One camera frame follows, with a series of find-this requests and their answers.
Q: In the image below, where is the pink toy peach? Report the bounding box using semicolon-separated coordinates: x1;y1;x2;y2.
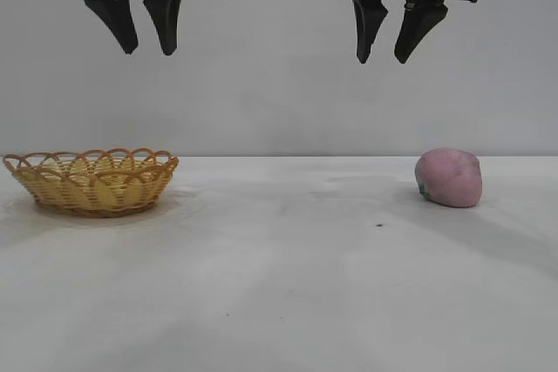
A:
413;147;484;209

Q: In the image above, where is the yellow woven wicker basket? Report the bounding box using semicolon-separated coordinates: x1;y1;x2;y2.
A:
2;147;180;220

